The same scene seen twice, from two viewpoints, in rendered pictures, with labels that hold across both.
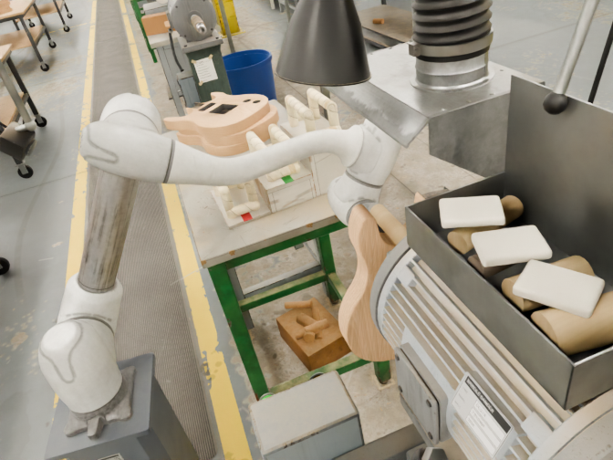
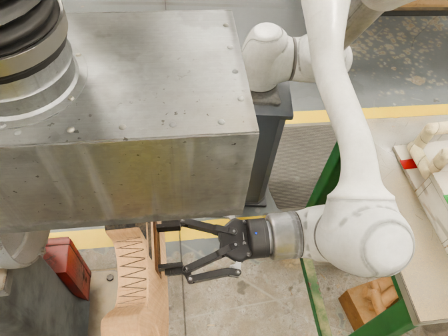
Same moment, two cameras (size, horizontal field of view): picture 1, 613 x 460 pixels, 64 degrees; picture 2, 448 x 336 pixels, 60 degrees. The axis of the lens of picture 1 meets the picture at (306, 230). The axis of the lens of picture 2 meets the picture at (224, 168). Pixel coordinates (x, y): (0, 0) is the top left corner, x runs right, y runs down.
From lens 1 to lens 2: 1.00 m
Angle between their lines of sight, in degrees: 63
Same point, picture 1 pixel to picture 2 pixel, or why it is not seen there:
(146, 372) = (273, 112)
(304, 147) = (337, 123)
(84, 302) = (303, 42)
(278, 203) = (425, 195)
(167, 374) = not seen: hidden behind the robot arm
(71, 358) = (249, 42)
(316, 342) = (363, 303)
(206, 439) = (293, 203)
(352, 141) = (346, 186)
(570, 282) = not seen: outside the picture
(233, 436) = not seen: hidden behind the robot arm
